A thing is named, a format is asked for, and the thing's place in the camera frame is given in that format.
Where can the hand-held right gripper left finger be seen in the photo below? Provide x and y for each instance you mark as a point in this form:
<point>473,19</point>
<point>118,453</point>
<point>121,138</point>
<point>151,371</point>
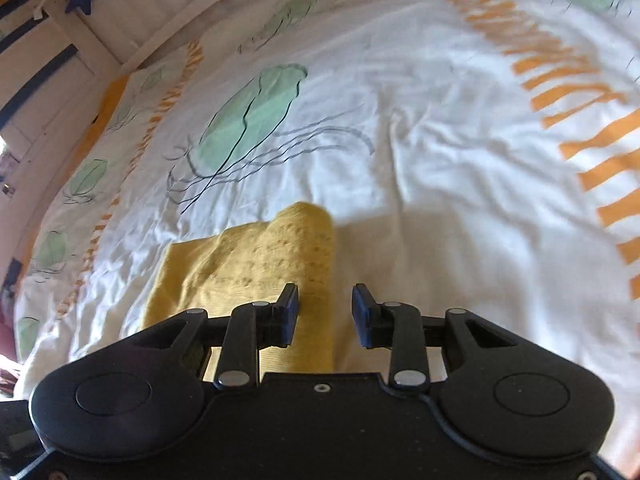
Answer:
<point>290,316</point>

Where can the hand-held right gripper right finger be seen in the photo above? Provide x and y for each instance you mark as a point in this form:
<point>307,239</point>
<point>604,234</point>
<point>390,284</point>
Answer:
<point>361,320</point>

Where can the yellow knit garment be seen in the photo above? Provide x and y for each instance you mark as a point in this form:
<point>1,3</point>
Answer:
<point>280,270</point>

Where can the printed blanket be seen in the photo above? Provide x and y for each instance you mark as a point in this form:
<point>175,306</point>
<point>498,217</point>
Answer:
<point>425,135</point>

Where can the white slatted bed frame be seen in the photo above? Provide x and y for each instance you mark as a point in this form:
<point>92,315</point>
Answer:
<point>165,5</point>

